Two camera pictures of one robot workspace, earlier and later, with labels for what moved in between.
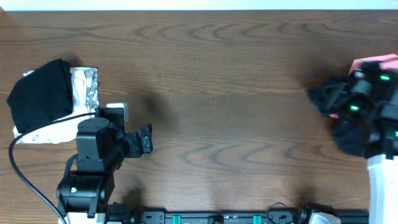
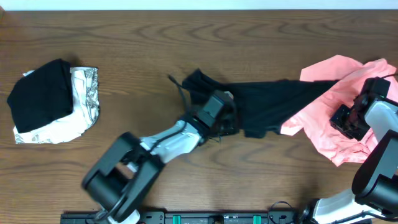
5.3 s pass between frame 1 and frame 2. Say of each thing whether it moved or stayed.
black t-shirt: moved
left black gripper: moved
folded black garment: stayed
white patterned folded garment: stayed
